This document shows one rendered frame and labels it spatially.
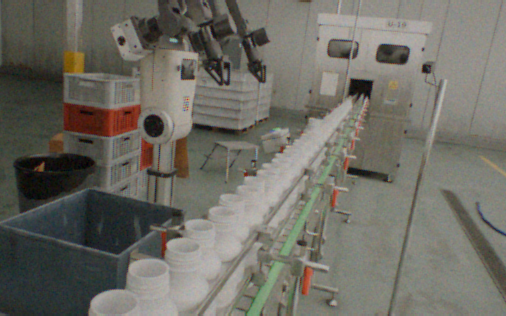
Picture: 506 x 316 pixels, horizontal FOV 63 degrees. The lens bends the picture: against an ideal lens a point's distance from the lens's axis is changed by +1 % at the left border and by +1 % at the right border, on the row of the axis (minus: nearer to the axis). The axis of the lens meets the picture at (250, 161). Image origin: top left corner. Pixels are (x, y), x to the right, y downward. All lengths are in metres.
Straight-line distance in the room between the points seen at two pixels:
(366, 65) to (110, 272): 5.09
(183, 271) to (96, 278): 0.52
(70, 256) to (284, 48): 10.78
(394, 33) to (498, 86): 6.14
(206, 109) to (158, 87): 6.18
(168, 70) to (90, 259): 0.94
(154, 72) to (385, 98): 4.35
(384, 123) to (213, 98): 3.41
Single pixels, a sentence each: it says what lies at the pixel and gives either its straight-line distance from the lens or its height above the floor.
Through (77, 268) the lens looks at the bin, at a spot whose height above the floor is 0.90.
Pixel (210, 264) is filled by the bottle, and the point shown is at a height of 1.12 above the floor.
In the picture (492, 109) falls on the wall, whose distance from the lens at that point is 11.57.
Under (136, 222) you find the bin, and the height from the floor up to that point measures 0.88.
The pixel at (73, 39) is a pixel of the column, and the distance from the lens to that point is 11.14.
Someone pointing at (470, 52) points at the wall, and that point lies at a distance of 11.44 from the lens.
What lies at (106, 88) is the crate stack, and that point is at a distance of 3.32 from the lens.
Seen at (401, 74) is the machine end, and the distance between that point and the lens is 5.72.
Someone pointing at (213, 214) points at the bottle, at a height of 1.16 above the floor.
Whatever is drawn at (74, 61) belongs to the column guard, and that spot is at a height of 0.88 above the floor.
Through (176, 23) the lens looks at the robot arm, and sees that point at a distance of 1.48.
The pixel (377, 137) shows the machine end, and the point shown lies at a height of 0.59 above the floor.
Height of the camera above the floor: 1.36
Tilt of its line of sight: 14 degrees down
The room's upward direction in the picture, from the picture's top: 7 degrees clockwise
